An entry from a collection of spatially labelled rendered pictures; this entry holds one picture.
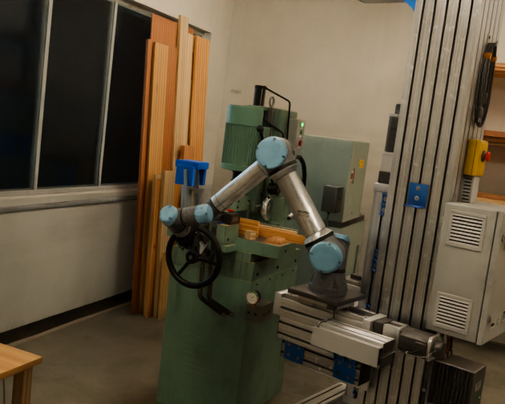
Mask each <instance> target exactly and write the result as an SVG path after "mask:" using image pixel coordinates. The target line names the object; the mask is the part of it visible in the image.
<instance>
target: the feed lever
mask: <svg viewBox="0 0 505 404"><path fill-rule="evenodd" d="M263 130H264V127H263V126H262V125H259V126H257V131H258V132H260V136H261V141H262V140H263V139H264V136H263ZM270 180H271V183H269V185H268V188H267V192H268V194H269V195H274V196H279V195H280V192H281V190H280V188H279V186H278V184H275V183H274V181H273V180H272V179H270Z"/></svg>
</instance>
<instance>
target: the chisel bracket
mask: <svg viewBox="0 0 505 404"><path fill-rule="evenodd" d="M248 199H249V196H242V197H241V198H240V199H239V200H238V201H236V202H235V203H234V204H232V205H231V206H230V207H228V208H227V209H232V210H233V212H237V211H243V210H247V208H248V205H247V204H245V202H246V201H248ZM227 209H226V210H227Z"/></svg>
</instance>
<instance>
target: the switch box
mask: <svg viewBox="0 0 505 404"><path fill-rule="evenodd" d="M301 123H303V127H302V126H301ZM301 127H302V129H301ZM301 130H302V134H301V137H299V135H300V131H301ZM304 130H305V120H301V119H289V137H288V140H289V141H290V142H291V143H292V145H293V147H294V151H301V149H302V145H301V146H299V141H300V140H301V141H302V142H303V136H304ZM298 147H300V148H298Z"/></svg>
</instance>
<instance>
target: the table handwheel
mask: <svg viewBox="0 0 505 404"><path fill-rule="evenodd" d="M196 231H198V232H202V233H203V234H204V235H205V236H206V237H208V238H209V240H210V241H211V242H212V244H213V246H214V249H215V254H216V262H214V261H210V260H207V259H204V258H203V253H201V254H200V251H198V253H195V252H191V251H187V253H186V255H185V258H186V261H187V262H186V263H185V264H184V265H183V267H182V268H181V269H180V270H179V271H178V272H177V271H176V269H175V267H174V265H173V263H172V247H173V245H174V242H175V240H176V235H175V234H174V233H173V234H172V235H171V236H170V238H169V240H168V243H167V247H166V253H165V256H166V262H167V266H168V270H169V272H170V274H171V275H172V276H173V277H174V279H175V280H176V281H177V282H179V283H180V284H181V285H183V286H185V287H187V288H190V289H202V288H204V287H206V286H208V285H210V284H211V283H212V282H214V280H215V279H216V278H217V277H218V275H219V273H220V270H221V266H222V260H223V257H222V251H221V247H220V243H219V241H218V240H217V238H216V237H215V236H214V234H213V233H212V232H211V231H209V230H208V229H207V228H205V227H203V226H201V225H199V226H198V227H197V228H196ZM209 256H210V249H207V252H206V257H209ZM199 261H203V262H205V263H208V264H210V265H214V266H215V268H214V270H213V272H212V274H211V276H210V277H209V278H207V279H206V280H205V281H201V282H197V283H194V282H190V281H186V280H185V279H183V278H182V277H181V276H180V274H181V273H182V272H183V271H184V270H185V269H186V268H187V266H188V265H189V264H194V263H197V262H199Z"/></svg>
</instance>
